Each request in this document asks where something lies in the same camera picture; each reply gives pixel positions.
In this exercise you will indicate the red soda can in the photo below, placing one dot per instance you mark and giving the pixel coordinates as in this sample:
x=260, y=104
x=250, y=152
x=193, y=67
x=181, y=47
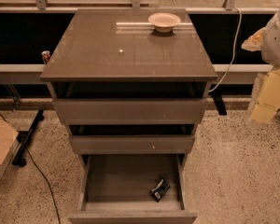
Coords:
x=45, y=56

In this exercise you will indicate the grey drawer cabinet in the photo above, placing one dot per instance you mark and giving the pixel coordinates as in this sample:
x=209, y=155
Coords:
x=117, y=54

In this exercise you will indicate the grey top drawer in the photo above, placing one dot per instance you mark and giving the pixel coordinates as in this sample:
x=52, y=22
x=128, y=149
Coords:
x=127, y=111

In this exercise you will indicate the grey open bottom drawer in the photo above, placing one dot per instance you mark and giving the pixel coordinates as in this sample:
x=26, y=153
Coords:
x=116, y=190

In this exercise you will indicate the grey middle drawer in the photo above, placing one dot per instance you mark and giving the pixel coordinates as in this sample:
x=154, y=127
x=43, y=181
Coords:
x=132, y=144

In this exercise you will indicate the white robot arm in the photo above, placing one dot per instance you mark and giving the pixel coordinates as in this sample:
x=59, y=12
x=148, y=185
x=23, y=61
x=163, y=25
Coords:
x=270, y=50

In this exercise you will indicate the black bracket leg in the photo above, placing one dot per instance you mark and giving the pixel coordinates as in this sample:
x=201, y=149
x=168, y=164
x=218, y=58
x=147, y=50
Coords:
x=218, y=101

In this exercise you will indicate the dark rxbar blueberry wrapper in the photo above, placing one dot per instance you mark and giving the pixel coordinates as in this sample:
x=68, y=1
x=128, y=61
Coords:
x=160, y=190

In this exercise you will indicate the brown cardboard box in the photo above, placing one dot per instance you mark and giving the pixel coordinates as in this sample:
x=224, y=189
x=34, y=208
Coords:
x=8, y=144

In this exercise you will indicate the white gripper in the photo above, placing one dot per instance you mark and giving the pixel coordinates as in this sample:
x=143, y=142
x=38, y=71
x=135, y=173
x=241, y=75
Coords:
x=277, y=42

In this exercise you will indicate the black stand foot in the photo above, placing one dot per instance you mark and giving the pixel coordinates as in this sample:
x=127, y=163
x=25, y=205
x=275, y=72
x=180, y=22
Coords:
x=24, y=139

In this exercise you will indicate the grey metal rail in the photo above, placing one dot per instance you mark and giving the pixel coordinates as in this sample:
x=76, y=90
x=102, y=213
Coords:
x=30, y=73

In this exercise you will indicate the white paper bowl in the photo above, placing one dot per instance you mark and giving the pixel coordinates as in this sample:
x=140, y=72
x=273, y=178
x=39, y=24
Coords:
x=164, y=22

